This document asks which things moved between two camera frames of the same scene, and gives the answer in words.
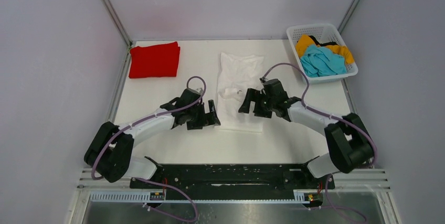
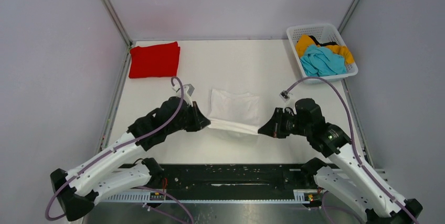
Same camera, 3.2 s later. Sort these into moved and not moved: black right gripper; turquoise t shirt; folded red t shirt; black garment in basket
Moved: black right gripper
Not moved: turquoise t shirt; black garment in basket; folded red t shirt
